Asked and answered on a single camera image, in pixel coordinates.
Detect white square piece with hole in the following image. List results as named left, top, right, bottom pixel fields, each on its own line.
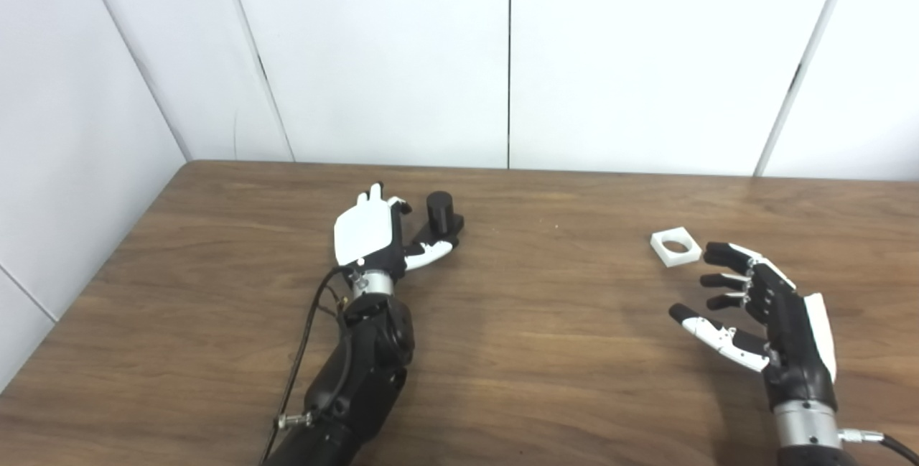
left=650, top=225, right=702, bottom=268

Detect black peg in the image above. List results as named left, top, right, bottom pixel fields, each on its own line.
left=413, top=192, right=465, bottom=248

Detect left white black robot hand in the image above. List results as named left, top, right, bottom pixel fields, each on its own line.
left=334, top=182, right=454, bottom=281

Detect thin left wrist wires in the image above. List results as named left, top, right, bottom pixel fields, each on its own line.
left=316, top=285, right=354, bottom=320

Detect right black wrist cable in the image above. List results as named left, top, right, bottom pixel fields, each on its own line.
left=839, top=428, right=919, bottom=462

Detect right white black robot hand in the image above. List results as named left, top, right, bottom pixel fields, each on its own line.
left=669, top=241, right=839, bottom=413

